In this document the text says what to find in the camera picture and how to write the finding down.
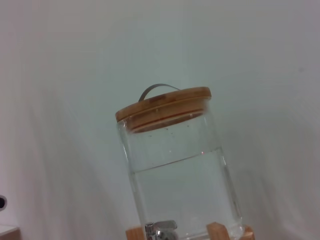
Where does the chrome faucet tap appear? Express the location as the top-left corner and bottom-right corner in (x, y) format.
(144, 219), (178, 240)

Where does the clear glass water dispenser jar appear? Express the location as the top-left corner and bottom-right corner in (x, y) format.
(116, 109), (247, 240)

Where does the wooden dispenser stand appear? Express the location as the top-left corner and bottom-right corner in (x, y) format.
(125, 221), (256, 240)

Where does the white desk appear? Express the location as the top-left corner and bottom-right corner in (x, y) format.
(0, 223), (21, 240)

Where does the bamboo lid with metal handle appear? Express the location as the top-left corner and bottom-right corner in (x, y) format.
(114, 83), (212, 133)

